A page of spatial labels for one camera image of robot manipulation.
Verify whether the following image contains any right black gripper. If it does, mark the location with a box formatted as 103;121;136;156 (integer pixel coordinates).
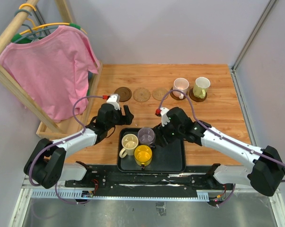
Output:
153;118;183;147

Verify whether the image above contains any purple mug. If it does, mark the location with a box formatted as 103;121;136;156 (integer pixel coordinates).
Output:
137;127;155;145

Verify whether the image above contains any brown coaster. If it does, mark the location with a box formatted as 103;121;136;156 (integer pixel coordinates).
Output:
114;87;132;102
170;89;188;101
189;88;207;102

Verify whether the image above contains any cream mug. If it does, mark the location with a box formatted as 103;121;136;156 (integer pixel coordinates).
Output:
119;134;139;158

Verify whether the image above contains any woven coaster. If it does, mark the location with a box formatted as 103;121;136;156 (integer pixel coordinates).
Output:
133;87;151;102
152;87;168;101

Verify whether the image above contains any yellow mug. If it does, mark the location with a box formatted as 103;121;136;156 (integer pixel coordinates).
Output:
134;145;153;170

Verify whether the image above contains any pink mug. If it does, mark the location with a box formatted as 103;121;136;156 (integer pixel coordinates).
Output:
173;78;189;96

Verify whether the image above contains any pale green mug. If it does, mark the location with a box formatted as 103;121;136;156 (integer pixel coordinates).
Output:
193;77;211;99

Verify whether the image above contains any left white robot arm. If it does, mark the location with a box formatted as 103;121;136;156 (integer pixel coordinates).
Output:
24;104;134;189

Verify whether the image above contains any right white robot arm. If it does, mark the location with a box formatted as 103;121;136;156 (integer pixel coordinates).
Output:
154;107;285;197

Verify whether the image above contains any black serving tray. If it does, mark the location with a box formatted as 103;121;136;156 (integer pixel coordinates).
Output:
117;128;186;173

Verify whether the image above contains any wooden clothes rack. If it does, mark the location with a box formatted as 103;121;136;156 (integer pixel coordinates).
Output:
0;0;103;139

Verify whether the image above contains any pink t-shirt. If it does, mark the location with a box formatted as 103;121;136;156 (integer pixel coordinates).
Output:
0;26;99;122

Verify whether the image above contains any grey-blue hanger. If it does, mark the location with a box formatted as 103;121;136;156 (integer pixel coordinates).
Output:
15;17;58;40

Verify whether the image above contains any yellow hanger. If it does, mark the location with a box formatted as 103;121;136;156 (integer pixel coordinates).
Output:
31;0;75;31

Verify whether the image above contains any green hanger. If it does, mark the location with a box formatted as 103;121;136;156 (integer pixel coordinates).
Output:
10;24;87;44

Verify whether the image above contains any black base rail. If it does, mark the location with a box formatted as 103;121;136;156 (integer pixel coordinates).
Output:
58;165;233;203

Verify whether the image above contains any aluminium frame post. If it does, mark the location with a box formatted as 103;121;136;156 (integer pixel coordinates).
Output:
230;0;279;73

